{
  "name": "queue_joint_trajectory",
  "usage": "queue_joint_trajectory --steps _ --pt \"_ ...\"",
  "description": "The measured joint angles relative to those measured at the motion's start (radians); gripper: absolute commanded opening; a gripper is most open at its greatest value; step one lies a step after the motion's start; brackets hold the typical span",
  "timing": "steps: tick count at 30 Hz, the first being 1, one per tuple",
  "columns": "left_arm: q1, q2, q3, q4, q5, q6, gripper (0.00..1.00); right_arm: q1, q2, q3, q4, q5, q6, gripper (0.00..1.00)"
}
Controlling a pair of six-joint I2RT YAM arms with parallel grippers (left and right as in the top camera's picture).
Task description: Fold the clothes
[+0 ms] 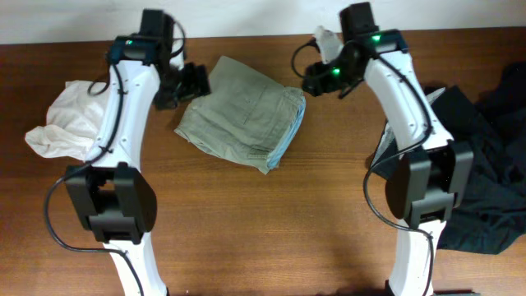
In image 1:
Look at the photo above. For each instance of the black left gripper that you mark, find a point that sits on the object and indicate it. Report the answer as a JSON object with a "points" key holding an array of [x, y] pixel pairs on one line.
{"points": [[189, 82]]}

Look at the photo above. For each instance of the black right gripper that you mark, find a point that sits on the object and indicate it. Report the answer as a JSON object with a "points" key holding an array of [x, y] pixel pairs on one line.
{"points": [[319, 82]]}

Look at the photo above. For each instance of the khaki beige shorts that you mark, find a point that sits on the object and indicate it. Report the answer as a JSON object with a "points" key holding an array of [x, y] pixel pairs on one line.
{"points": [[248, 118]]}

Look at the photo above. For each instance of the black garment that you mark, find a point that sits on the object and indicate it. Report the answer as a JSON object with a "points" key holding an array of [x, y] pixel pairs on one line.
{"points": [[491, 215]]}

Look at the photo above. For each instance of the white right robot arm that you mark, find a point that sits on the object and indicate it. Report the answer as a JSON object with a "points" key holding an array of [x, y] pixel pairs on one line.
{"points": [[433, 168]]}

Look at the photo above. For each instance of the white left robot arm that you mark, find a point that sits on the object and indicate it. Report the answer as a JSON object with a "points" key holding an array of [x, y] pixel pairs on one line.
{"points": [[111, 197]]}

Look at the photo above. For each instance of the white crumpled cloth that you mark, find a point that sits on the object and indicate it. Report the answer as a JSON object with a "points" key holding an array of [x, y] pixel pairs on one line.
{"points": [[73, 121]]}

